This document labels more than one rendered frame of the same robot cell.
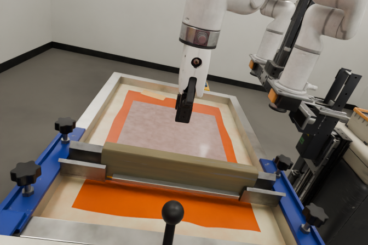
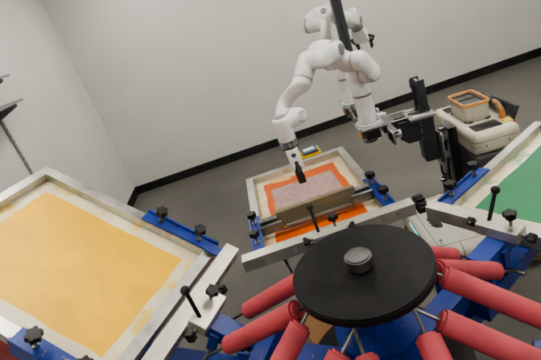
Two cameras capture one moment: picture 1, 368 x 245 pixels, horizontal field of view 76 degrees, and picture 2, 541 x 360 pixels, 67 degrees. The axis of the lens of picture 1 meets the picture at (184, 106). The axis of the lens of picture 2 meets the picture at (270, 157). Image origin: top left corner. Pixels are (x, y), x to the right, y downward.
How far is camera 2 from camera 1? 126 cm
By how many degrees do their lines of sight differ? 9
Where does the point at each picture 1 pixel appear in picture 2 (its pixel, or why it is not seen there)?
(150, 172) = (303, 213)
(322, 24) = (357, 80)
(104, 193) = (287, 234)
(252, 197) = (358, 200)
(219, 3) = (289, 130)
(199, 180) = (327, 205)
